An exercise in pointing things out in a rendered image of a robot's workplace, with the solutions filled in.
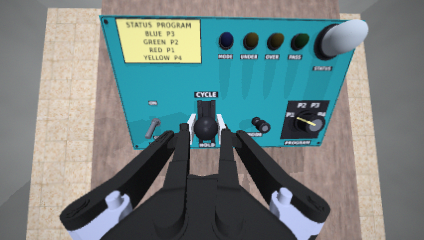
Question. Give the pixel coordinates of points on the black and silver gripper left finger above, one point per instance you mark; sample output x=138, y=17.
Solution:
x=93, y=214

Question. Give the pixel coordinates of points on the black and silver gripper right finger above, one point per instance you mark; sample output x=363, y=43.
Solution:
x=301, y=209

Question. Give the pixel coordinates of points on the teal control console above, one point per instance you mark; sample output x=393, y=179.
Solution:
x=170, y=67

